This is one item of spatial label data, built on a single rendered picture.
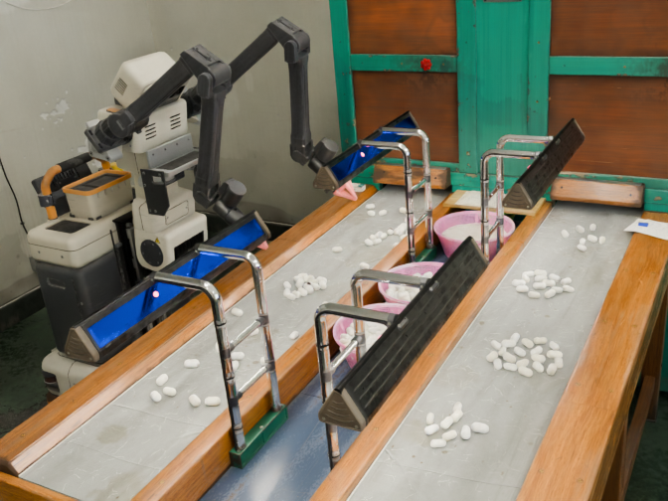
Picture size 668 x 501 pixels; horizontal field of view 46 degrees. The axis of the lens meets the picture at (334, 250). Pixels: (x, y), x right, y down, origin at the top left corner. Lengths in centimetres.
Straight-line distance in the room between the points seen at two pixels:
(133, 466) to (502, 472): 76
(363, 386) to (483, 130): 175
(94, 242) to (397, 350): 174
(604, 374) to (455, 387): 34
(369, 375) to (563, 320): 96
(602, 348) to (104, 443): 118
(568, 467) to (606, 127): 144
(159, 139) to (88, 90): 173
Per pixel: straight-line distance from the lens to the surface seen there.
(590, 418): 175
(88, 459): 182
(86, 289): 292
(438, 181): 292
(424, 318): 145
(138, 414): 192
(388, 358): 133
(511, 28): 277
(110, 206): 301
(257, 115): 439
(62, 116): 429
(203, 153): 233
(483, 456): 167
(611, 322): 210
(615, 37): 270
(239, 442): 177
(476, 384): 188
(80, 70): 437
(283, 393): 193
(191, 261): 175
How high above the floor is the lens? 179
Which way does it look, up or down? 24 degrees down
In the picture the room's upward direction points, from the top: 5 degrees counter-clockwise
